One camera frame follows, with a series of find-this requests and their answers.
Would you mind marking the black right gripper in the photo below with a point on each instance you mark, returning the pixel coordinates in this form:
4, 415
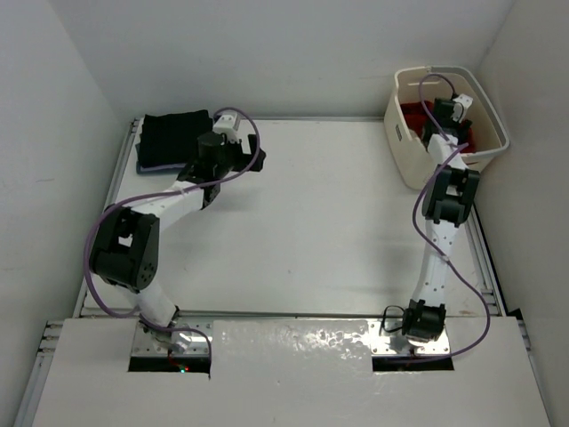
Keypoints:
458, 126

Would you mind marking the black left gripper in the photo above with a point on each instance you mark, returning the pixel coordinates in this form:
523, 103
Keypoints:
236, 147

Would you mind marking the red garment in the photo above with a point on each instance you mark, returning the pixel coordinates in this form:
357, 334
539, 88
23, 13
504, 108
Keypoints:
415, 118

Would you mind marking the black garment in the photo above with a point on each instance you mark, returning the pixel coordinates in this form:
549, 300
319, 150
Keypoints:
171, 139

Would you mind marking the lavender garment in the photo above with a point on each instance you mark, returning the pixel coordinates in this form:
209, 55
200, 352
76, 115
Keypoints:
158, 169

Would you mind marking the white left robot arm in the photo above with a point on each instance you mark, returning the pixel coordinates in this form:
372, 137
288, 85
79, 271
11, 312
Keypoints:
123, 245

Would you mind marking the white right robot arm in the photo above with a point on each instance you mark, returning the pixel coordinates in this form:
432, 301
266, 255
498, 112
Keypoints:
445, 203

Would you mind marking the cream perforated laundry basket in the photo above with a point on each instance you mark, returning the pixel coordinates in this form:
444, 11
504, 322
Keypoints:
415, 165

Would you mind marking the white front cover panel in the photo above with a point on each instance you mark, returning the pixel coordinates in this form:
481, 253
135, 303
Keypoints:
285, 373

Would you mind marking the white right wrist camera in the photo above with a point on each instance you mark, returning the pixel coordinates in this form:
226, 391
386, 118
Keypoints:
461, 104

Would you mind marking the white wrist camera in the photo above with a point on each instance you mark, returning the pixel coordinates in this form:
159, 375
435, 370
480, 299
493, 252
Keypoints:
461, 104
227, 123

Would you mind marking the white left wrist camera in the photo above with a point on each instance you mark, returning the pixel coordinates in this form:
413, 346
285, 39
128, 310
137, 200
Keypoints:
227, 123

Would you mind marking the aluminium table edge rail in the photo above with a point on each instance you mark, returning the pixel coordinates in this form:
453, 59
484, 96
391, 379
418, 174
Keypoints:
113, 189

